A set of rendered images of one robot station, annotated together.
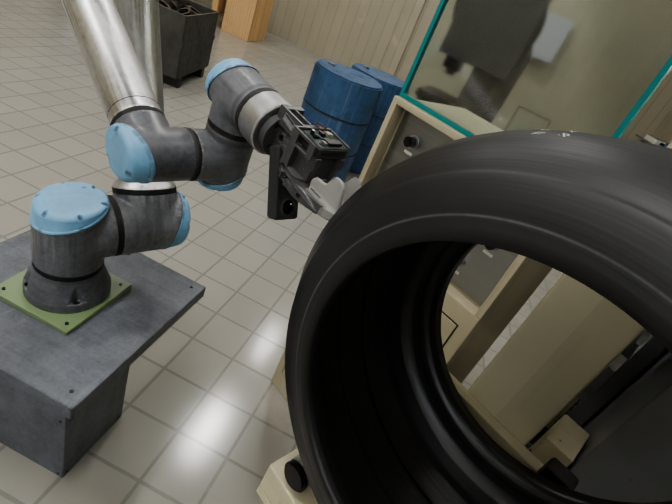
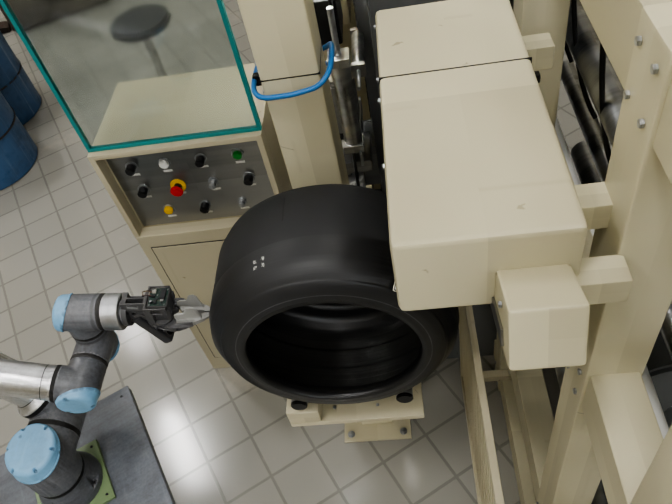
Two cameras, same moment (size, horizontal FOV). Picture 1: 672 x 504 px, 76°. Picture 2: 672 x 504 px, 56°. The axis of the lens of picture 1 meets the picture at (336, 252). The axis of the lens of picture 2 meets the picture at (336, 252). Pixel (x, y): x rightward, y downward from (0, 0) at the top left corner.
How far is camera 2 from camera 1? 1.03 m
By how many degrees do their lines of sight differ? 25
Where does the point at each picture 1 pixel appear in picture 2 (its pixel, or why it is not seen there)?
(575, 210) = (289, 293)
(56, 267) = (68, 482)
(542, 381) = not seen: hidden behind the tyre
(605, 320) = not seen: hidden behind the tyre
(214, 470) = (253, 449)
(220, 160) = (106, 346)
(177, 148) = (92, 370)
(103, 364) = (153, 481)
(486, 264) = (257, 189)
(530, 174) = (268, 290)
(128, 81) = (27, 375)
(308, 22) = not seen: outside the picture
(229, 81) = (75, 319)
